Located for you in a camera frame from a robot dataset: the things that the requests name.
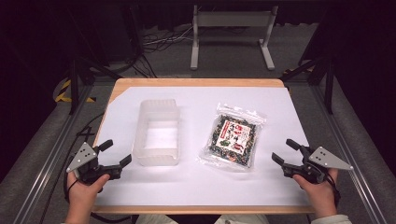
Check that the yellow black striped tape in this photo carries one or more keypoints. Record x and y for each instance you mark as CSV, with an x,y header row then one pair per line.
x,y
63,90

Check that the person's right hand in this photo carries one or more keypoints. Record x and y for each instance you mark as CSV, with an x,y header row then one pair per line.
x,y
319,193

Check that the translucent plastic container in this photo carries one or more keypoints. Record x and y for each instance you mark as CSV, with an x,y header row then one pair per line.
x,y
158,133

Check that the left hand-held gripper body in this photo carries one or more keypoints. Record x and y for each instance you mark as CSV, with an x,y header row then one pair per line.
x,y
83,157

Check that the clear snack packet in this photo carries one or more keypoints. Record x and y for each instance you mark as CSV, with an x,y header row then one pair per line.
x,y
233,138

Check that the white metal stand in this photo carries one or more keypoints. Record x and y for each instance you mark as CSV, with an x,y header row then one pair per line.
x,y
232,19

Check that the aluminium rail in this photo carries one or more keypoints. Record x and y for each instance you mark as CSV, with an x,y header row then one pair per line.
x,y
351,161
53,155

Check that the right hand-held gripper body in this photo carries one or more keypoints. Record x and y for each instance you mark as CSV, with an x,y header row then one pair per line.
x,y
323,158

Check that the white paper sheet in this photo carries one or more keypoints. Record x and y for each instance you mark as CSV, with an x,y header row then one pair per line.
x,y
193,183

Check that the person's light pants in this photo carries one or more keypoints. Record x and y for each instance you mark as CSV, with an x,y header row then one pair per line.
x,y
249,219

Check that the person's left hand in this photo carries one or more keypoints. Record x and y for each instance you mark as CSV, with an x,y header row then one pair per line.
x,y
82,193

